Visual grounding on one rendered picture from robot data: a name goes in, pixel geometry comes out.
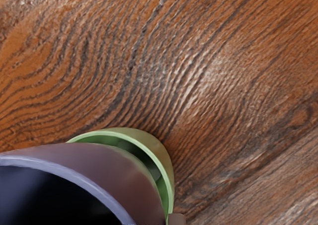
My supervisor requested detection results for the purple cup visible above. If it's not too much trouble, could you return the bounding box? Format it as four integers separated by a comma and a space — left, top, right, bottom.
0, 142, 166, 225

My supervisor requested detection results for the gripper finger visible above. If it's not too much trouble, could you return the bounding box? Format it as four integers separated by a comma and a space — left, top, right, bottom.
168, 212, 188, 225

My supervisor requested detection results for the green cup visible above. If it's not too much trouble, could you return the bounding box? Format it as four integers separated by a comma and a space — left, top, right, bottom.
66, 127, 176, 225

